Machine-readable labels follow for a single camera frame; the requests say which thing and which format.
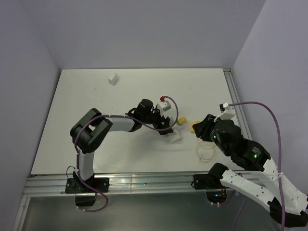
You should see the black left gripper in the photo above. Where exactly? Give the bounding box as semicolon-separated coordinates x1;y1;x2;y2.
142;107;173;135

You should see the yellow dual USB charger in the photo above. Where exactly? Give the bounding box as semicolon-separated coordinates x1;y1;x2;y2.
177;117;188;126

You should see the white usb charger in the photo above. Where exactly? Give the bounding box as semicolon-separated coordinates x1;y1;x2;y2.
171;129;182;144
108;73;118;86

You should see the small yellow charger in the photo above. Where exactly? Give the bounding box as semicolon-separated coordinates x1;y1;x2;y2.
189;121;200;133

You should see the white cube socket adapter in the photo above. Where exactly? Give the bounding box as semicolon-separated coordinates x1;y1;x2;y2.
156;101;171;114

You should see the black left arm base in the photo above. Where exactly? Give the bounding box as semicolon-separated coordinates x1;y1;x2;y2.
65;177;110;194

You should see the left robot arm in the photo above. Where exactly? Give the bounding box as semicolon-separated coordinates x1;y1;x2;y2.
70;96;176;192

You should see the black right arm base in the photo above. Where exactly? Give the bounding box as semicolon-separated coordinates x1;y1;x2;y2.
191;174;222;190

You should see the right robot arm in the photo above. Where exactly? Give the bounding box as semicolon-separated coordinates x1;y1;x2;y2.
192;114;308;228

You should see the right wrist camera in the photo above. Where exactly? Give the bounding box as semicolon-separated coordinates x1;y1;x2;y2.
214;103;236;122

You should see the aluminium right rail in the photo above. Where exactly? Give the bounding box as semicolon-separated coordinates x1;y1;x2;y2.
223;68;246;128

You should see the aluminium rail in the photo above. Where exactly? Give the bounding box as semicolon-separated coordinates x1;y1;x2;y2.
22;171;207;197
223;68;246;128

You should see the aluminium front rail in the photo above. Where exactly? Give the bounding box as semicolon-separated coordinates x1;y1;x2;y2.
22;171;207;197

